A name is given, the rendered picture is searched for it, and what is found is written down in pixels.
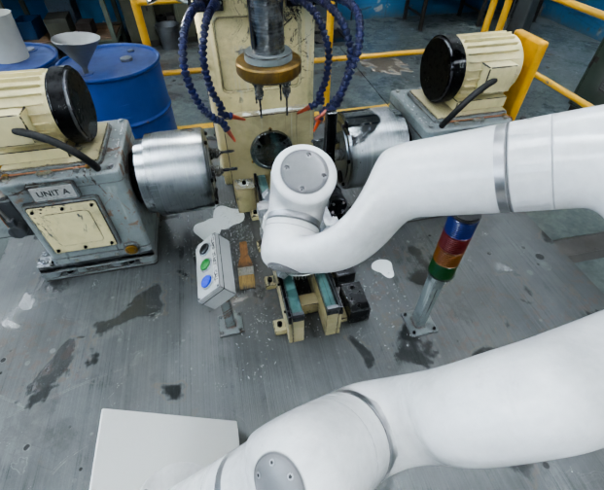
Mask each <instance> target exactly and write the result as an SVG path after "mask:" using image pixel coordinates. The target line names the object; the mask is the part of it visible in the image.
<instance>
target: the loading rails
mask: <svg viewBox="0 0 604 490"><path fill-rule="evenodd" d="M254 182H255V185H254V186H255V190H256V198H257V203H259V201H263V200H264V199H263V196H262V193H263V192H264V191H265V190H266V189H268V185H267V181H266V175H258V176H257V173H254ZM250 214H251V219H252V221H257V220H259V216H258V212H257V209H256V210H250ZM261 244H262V240H257V247H258V252H259V253H260V252H261ZM307 279H308V282H309V286H310V289H311V292H312V293H310V294H305V295H298V291H297V288H296V284H295V280H294V278H293V279H292V276H290V275H289V276H287V277H286V278H285V279H282V278H279V277H277V273H276V271H273V275H270V276H266V277H264V280H265V285H266V290H271V289H277V293H278V296H279V301H280V305H281V309H282V314H283V319H278V320H273V327H274V332H275V335H280V334H284V333H286V334H287V335H288V339H289V343H292V342H293V341H294V342H296V341H301V340H304V314H307V313H312V312H317V311H318V314H319V317H320V320H321V323H322V327H323V330H324V333H325V335H329V334H334V333H339V330H340V323H341V322H346V321H347V319H348V317H347V314H346V312H345V309H344V307H343V305H342V302H341V299H340V297H339V294H338V290H337V287H336V284H335V282H334V279H333V276H332V272H329V273H319V275H318V273H316V276H315V275H314V274H313V276H312V277H311V275H309V278H308V276H307Z"/></svg>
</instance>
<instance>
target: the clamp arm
mask: <svg viewBox="0 0 604 490"><path fill-rule="evenodd" d="M337 123H338V112H337V110H329V111H326V112H325V131H324V152H325V153H326V154H327V155H328V156H329V157H330V158H331V159H332V161H333V162H335V148H336V136H337Z"/></svg>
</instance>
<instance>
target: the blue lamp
mask: <svg viewBox="0 0 604 490"><path fill-rule="evenodd" d="M478 224H479V222H477V223H475V224H463V223H461V222H458V221H457V220H455V219H454V218H453V217H452V216H448V217H447V220H446V222H445V225H444V231H445V232H446V234H447V235H449V236H450V237H452V238H454V239H457V240H468V239H470V238H472V237H473V235H474V233H475V231H476V229H477V226H478Z"/></svg>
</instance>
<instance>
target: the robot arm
mask: <svg viewBox="0 0 604 490"><path fill-rule="evenodd" d="M337 177H338V175H337V170H336V167H335V164H334V162H333V161H332V159H331V158H330V157H329V156H328V155H327V154H326V153H325V152H324V151H322V150H321V149H319V148H317V147H314V146H311V145H303V144H300V145H295V146H291V147H289V148H287V149H285V150H284V151H282V152H281V153H280V154H279V155H278V156H277V158H276V159H275V161H274V163H273V166H272V169H271V180H270V194H269V206H268V210H267V212H266V214H265V216H264V219H263V223H262V228H263V229H264V232H263V233H262V234H261V238H262V244H261V256H262V259H263V262H264V263H265V264H266V265H267V266H268V267H270V268H272V269H274V270H276V271H277V270H278V271H282V272H286V273H296V274H298V273H329V272H336V271H341V270H345V269H347V268H350V267H352V266H354V265H357V264H359V263H361V262H363V261H365V260H366V259H368V258H369V257H370V256H372V255H373V254H374V253H376V252H377V251H378V250H379V249H380V248H381V247H382V246H383V245H384V244H385V243H386V242H387V241H388V240H389V239H390V238H391V237H392V236H393V235H394V234H395V233H396V231H397V230H398V229H399V228H400V227H401V226H402V225H403V224H405V223H406V222H407V221H409V220H411V219H414V218H420V217H435V216H453V215H474V214H493V213H512V212H528V211H544V210H559V209H588V210H591V211H594V212H596V213H597V214H599V215H600V216H601V217H602V218H603V219H604V104H602V105H597V106H591V107H586V108H581V109H576V110H571V111H565V112H560V113H555V114H550V115H544V116H540V117H534V118H529V119H524V120H518V121H513V122H504V123H499V124H494V125H489V126H484V127H479V128H474V129H469V130H464V131H459V132H454V133H449V134H445V135H440V136H435V137H430V138H425V139H420V140H414V141H410V142H406V143H402V144H399V145H396V146H393V147H391V148H389V149H387V150H385V151H384V152H383V153H382V154H381V155H380V156H379V158H378V159H377V161H376V163H375V165H374V167H373V170H372V172H371V174H370V176H369V179H368V181H367V183H366V185H365V186H364V187H363V189H362V191H361V193H360V194H359V196H358V198H357V199H356V201H355V202H354V204H353V205H352V206H351V208H350V209H349V210H348V211H347V213H346V214H345V215H344V216H343V217H342V218H341V219H340V220H339V221H338V222H336V223H335V224H334V225H332V226H331V227H329V228H327V229H326V230H324V231H322V232H320V227H321V223H322V218H323V215H324V211H325V208H326V206H327V203H328V201H329V199H330V197H331V195H332V193H333V191H334V189H335V186H336V183H337ZM602 448H604V309H603V310H601V311H598V312H595V313H593V314H590V315H588V316H585V317H583V318H581V319H578V320H576V321H573V322H570V323H568V324H565V325H563V326H560V327H557V328H555V329H552V330H549V331H546V332H542V333H540V334H537V335H534V336H532V337H529V338H526V339H523V340H521V341H518V342H515V343H512V344H509V345H506V346H503V347H499V348H496V349H493V350H490V351H487V352H484V353H480V354H477V355H475V356H472V357H469V358H466V359H463V360H460V361H457V362H454V363H451V364H448V365H444V366H441V367H435V368H431V369H427V370H422V371H419V372H414V373H408V374H402V375H397V376H391V377H385V378H379V379H373V380H367V381H362V382H357V383H353V384H350V385H347V386H344V387H342V388H339V389H337V390H335V391H333V392H331V393H329V394H326V395H324V396H322V397H320V398H318V399H315V400H313V401H311V402H307V403H305V404H303V405H300V406H298V407H296V408H294V409H292V410H290V411H288V412H285V413H283V414H282V415H280V416H278V417H276V418H274V419H272V420H270V421H269V422H267V423H265V424H264V425H263V426H262V427H260V428H259V429H257V430H256V431H255V432H253V433H252V434H251V436H250V437H249V438H248V440H247V441H246V442H244V443H242V444H241V445H239V446H238V447H236V448H235V449H234V450H232V451H230V452H229V453H227V454H226V455H224V456H222V457H221V458H219V459H217V460H216V461H214V462H212V463H211V464H209V465H208V466H206V467H202V466H200V465H198V464H195V463H190V462H177V463H173V464H170V465H167V466H165V467H163V468H161V469H159V470H158V471H157V472H155V473H154V474H152V475H151V476H150V477H149V478H148V479H147V480H146V481H145V482H144V483H143V484H142V486H141V487H140V489H139V490H375V489H376V488H377V487H378V486H379V485H380V484H381V483H382V482H383V481H384V480H385V479H386V478H387V477H389V476H391V475H393V474H395V473H398V472H401V471H403V470H406V469H410V468H414V467H419V466H446V467H454V468H461V469H490V468H502V467H510V466H518V465H525V464H532V463H539V462H545V461H550V460H556V459H562V458H568V457H573V456H578V455H582V454H586V453H589V452H592V451H595V450H599V449H602Z"/></svg>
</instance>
